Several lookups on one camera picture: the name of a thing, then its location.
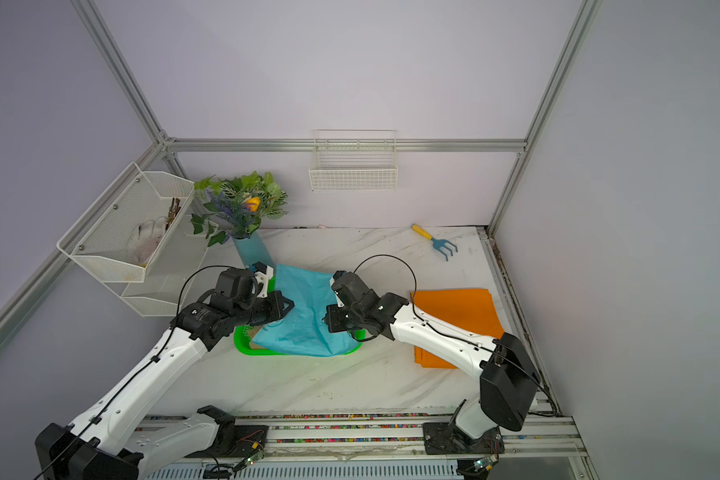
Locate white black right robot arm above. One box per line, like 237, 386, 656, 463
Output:
324, 271, 544, 447

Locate white wire wall basket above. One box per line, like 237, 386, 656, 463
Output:
309, 129, 398, 192

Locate orange pants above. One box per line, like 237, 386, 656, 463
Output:
409, 288, 505, 338

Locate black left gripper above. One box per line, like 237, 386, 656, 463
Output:
234, 289, 294, 327

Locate dried twig bundle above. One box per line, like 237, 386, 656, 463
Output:
164, 198, 181, 232

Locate teal pants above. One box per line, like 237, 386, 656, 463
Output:
259, 264, 336, 331

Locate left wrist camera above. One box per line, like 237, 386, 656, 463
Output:
250, 262, 275, 298

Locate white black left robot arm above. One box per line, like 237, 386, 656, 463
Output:
35, 262, 294, 479

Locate artificial flower bouquet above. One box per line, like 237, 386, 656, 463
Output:
190, 171, 288, 247

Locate white mesh two-tier shelf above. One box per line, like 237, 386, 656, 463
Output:
57, 163, 207, 317

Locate blue yellow garden rake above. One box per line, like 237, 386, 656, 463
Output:
411, 224, 458, 261

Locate aluminium frame rail front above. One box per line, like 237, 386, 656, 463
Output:
235, 412, 589, 461

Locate teal cylindrical vase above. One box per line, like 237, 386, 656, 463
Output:
233, 232, 276, 268

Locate beige pants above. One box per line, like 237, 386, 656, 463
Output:
249, 339, 266, 351

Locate green plastic basket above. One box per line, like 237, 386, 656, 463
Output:
233, 326, 360, 358

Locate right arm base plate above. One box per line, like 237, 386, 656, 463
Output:
422, 422, 505, 455

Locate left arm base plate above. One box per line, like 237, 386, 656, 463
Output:
195, 425, 269, 459

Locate clear glove in shelf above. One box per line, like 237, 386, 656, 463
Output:
127, 217, 166, 266

